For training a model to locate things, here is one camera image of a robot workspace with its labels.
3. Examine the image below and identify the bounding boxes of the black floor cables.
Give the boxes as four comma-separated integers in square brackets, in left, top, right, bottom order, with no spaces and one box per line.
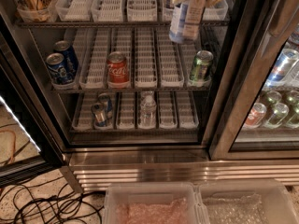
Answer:
[0,175,104,224]

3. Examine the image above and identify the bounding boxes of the green soda can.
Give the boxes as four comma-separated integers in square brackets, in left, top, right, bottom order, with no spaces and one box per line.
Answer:
[189,50,214,82]

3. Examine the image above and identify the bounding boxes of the front blue soda can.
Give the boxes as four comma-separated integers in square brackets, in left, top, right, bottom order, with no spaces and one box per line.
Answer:
[46,53,74,85]

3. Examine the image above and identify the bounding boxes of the right clear plastic bin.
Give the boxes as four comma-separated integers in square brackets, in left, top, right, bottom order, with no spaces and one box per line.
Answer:
[199,179,299,224]

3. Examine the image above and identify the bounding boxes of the silver blue energy can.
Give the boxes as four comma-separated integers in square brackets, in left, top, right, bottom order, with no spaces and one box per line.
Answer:
[265,49,299,87]

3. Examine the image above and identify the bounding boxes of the orange floor cable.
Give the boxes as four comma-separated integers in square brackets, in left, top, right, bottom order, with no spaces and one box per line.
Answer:
[0,128,17,166]

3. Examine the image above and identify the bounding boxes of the front small blue can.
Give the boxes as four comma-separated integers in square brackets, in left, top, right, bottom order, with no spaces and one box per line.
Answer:
[91,103,107,127]

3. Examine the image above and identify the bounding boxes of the red can right compartment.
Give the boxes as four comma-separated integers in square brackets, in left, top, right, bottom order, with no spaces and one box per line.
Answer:
[244,103,267,128]

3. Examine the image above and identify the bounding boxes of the clear water bottle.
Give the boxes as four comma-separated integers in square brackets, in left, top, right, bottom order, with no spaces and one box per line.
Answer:
[140,95,157,129]

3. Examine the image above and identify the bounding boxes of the red Coca-Cola can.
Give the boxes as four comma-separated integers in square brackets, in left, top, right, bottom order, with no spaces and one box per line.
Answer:
[107,51,129,83]

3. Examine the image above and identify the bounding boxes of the clear plastic bin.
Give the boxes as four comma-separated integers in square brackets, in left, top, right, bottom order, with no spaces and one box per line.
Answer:
[103,182,206,224]
[199,179,299,224]

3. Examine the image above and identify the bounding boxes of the green can right compartment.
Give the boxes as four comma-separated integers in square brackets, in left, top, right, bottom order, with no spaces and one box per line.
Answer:
[263,103,289,129]

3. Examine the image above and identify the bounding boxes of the blue soda can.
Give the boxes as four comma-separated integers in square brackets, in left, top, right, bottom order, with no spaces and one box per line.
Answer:
[46,53,74,85]
[53,40,78,76]

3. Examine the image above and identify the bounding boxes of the rear small blue can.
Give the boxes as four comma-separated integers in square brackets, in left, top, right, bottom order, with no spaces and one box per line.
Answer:
[98,93,113,119]

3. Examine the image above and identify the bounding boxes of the open fridge glass door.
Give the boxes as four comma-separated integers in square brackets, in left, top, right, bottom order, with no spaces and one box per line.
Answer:
[0,36,62,188]

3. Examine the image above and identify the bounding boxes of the closed fridge glass door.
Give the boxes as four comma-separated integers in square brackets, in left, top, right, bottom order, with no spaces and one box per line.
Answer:
[210,0,299,160]

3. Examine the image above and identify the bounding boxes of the small blue can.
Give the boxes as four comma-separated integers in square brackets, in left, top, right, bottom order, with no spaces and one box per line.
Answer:
[91,103,107,127]
[98,93,113,119]

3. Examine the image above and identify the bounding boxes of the left clear plastic bin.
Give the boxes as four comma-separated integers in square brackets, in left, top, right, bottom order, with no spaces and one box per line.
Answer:
[103,182,206,224]

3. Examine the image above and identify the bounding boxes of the rear blue soda can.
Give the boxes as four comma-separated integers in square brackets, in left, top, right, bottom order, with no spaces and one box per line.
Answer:
[53,40,78,76]

